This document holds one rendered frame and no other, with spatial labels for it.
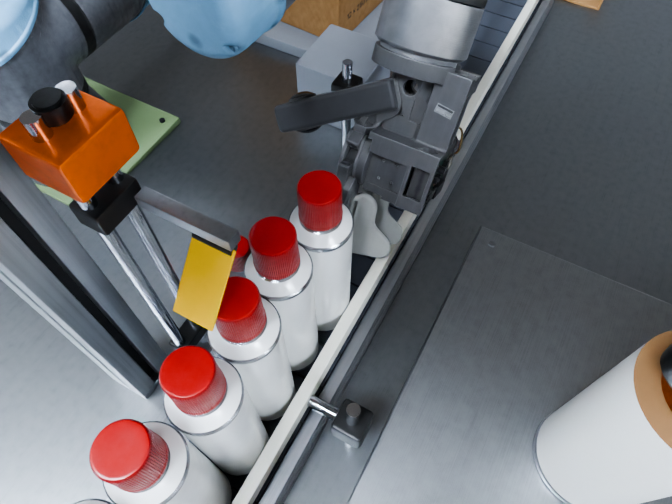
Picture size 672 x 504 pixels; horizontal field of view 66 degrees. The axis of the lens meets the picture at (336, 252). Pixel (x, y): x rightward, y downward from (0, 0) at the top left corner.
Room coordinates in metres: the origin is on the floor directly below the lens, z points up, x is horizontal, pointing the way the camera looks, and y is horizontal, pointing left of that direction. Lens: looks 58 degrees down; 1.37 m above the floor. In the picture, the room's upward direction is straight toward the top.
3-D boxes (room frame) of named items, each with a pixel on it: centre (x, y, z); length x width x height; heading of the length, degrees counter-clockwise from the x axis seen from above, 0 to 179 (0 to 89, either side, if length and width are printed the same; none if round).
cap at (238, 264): (0.33, 0.12, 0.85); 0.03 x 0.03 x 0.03
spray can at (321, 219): (0.24, 0.01, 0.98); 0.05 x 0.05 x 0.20
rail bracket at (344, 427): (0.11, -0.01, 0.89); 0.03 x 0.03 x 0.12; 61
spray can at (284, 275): (0.20, 0.04, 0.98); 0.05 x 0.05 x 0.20
